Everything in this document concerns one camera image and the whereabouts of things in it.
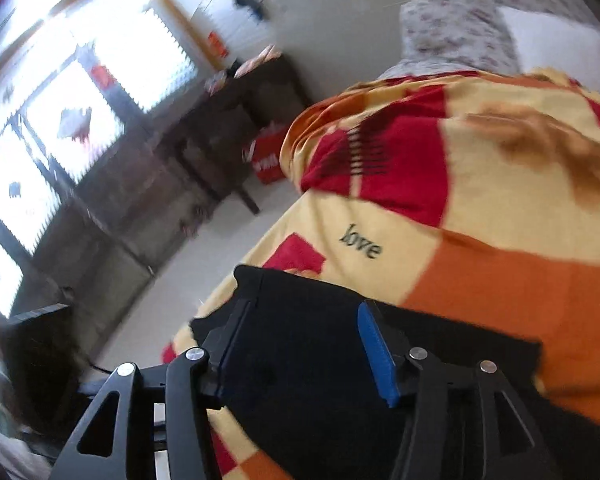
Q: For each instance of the white pillow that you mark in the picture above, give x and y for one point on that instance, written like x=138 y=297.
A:
x=560 y=42

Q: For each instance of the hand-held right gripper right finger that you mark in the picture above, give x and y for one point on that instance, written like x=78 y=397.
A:
x=377 y=355

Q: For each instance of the grey floral quilt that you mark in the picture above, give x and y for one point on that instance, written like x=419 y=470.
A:
x=460 y=25

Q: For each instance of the window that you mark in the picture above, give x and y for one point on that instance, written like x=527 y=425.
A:
x=75 y=105

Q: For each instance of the black pants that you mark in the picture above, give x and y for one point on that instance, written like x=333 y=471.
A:
x=330 y=375

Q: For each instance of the red bag on floor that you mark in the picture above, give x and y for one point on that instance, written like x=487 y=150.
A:
x=265 y=152

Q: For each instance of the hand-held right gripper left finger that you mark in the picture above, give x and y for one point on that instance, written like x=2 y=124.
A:
x=225 y=350

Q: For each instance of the yellow red printed blanket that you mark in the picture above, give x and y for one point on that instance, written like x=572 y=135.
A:
x=455 y=200

